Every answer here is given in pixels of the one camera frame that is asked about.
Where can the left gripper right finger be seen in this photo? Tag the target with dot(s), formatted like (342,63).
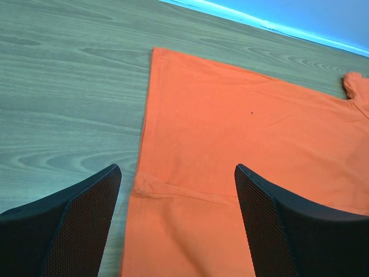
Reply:
(289,235)

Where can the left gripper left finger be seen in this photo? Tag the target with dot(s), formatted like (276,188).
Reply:
(63,234)

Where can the orange t shirt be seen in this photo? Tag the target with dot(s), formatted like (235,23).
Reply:
(202,119)

